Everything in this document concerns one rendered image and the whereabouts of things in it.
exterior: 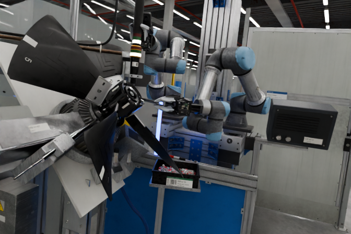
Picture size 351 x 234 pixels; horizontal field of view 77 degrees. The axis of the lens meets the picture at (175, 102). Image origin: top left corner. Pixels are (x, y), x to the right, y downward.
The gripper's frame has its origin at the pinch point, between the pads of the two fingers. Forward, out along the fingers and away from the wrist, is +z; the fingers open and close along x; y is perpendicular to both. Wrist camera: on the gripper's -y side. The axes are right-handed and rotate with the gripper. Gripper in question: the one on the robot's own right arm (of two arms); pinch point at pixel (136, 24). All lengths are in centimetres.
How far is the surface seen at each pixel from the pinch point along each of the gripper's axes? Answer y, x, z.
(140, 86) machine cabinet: 27, 119, -422
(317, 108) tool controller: 26, -79, -18
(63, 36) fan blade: 11.5, 14.0, 23.9
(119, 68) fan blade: 17.6, 5.9, -1.7
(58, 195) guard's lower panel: 105, 62, -53
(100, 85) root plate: 25.4, 5.9, 14.6
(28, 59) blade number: 20.1, 17.2, 33.1
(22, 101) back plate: 33.2, 30.5, 19.1
